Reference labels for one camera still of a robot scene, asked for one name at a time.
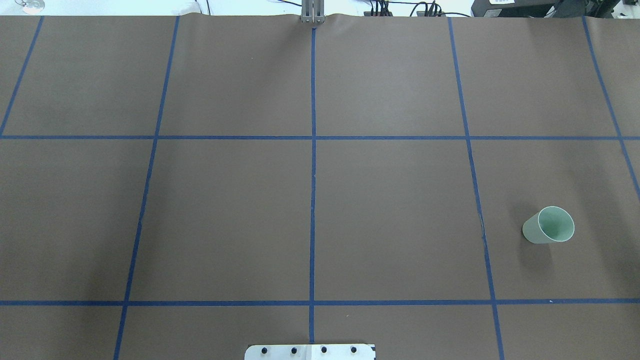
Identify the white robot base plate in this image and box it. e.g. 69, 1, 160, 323
244, 343, 377, 360

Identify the clear tape roll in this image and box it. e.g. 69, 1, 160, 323
14, 0, 46, 15

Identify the aluminium frame post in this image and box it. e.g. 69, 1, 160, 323
300, 0, 326, 24

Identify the green cup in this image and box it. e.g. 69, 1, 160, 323
522, 206, 576, 245

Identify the brown table mat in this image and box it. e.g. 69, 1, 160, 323
1, 13, 639, 360

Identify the black box with label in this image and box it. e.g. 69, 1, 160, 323
471, 0, 590, 18

